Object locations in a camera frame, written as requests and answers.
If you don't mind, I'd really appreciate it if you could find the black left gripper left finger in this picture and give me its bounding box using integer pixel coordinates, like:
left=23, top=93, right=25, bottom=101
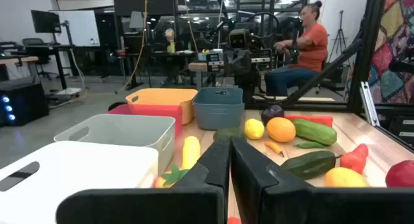
left=55, top=138, right=231, bottom=224

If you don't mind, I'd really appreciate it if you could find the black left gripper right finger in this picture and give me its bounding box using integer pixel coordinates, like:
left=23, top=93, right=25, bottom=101
left=231, top=137, right=414, bottom=224

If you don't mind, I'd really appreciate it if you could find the orange tomato with green leaves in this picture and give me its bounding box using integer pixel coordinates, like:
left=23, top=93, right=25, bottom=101
left=153, top=164, right=190, bottom=189

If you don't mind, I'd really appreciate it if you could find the dark green cucumber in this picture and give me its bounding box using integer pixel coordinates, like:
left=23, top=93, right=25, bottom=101
left=279, top=150, right=343, bottom=181

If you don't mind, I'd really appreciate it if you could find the yellow corn cob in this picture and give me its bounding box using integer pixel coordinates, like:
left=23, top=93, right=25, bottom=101
left=180, top=135, right=202, bottom=171

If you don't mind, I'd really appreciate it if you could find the dark purple vegetable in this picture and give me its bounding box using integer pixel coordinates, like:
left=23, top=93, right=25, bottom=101
left=260, top=104, right=285, bottom=126

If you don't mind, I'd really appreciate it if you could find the orange yellow chili pepper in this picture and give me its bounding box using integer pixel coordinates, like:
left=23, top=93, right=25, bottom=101
left=263, top=140, right=286, bottom=159

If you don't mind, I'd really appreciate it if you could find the yellow lemon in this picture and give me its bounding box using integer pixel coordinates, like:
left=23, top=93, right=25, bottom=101
left=324, top=166, right=371, bottom=188
left=244, top=118, right=265, bottom=140

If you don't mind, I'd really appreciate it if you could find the green chili pepper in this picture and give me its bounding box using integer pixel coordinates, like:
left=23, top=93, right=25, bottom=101
left=293, top=140, right=326, bottom=150

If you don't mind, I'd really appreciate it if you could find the dark green avocado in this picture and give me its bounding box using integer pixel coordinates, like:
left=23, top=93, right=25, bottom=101
left=213, top=127, right=246, bottom=142

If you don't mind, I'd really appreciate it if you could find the orange fruit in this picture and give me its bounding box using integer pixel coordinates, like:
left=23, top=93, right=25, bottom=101
left=266, top=117, right=297, bottom=144

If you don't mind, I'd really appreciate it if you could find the orange carrot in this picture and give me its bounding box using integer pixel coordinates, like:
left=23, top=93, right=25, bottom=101
left=283, top=115, right=334, bottom=128
left=339, top=143, right=370, bottom=175

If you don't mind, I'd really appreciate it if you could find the red tomato with green leaves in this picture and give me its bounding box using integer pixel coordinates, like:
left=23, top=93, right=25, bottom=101
left=384, top=159, right=414, bottom=188

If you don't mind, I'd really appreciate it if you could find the teal plastic bin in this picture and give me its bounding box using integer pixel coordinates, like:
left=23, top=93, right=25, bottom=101
left=193, top=86, right=246, bottom=131

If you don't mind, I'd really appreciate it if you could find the person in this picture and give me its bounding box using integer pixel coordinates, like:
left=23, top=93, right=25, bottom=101
left=264, top=0, right=330, bottom=97

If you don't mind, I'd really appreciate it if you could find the light grey plastic bin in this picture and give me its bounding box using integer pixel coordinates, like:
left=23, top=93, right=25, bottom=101
left=54, top=113, right=177, bottom=176

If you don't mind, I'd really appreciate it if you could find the yellow plastic bin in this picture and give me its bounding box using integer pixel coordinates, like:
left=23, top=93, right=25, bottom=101
left=125, top=87, right=199, bottom=126

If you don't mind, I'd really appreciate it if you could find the red plastic bin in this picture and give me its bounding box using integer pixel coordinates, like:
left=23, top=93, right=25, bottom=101
left=107, top=103, right=184, bottom=138

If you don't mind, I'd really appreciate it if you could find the black tripod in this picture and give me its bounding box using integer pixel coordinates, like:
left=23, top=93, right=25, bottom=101
left=329, top=9, right=351, bottom=62

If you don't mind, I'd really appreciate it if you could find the white plastic bin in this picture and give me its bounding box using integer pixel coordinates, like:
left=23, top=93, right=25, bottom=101
left=0, top=140, right=159, bottom=224

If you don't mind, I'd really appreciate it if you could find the colourful patchwork quilt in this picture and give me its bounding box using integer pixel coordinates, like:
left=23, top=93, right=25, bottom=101
left=368, top=0, right=414, bottom=105

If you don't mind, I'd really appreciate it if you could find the whiteboard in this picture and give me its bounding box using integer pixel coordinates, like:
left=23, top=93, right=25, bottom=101
left=48, top=9, right=101, bottom=48

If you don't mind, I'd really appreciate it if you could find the black desk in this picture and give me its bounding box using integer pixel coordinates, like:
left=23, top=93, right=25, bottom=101
left=24, top=44, right=77, bottom=91

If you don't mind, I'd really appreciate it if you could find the black computer with blue lights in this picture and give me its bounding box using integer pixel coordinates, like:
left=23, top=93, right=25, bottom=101
left=0, top=82, right=50, bottom=128

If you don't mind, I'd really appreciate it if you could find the black monitor on stand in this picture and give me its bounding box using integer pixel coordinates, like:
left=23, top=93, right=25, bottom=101
left=30, top=9, right=62, bottom=34

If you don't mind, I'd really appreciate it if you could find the black office chair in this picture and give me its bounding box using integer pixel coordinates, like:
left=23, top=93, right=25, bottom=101
left=21, top=38, right=52, bottom=80

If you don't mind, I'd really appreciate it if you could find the wooden desk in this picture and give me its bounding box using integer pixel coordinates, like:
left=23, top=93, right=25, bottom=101
left=0, top=55, right=39, bottom=69

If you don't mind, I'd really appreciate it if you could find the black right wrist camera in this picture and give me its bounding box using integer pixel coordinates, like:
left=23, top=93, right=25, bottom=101
left=228, top=28, right=252, bottom=50

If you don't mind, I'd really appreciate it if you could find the yellow cable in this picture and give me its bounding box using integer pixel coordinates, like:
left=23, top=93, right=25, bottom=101
left=115, top=0, right=149, bottom=95

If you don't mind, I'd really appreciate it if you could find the silver aluminium rail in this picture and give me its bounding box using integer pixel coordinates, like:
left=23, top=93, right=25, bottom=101
left=360, top=81, right=381, bottom=128

